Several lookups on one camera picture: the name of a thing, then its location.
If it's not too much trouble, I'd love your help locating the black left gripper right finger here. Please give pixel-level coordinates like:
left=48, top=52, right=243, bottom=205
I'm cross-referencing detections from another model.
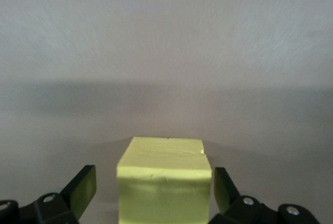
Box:
left=209, top=167, right=319, bottom=224

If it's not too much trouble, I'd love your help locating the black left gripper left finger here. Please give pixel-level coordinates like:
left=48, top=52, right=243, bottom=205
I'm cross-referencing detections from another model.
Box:
left=0, top=165, right=97, bottom=224

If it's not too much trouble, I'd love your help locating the yellow foam cube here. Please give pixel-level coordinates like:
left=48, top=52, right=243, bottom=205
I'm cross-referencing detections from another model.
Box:
left=116, top=136, right=211, bottom=224

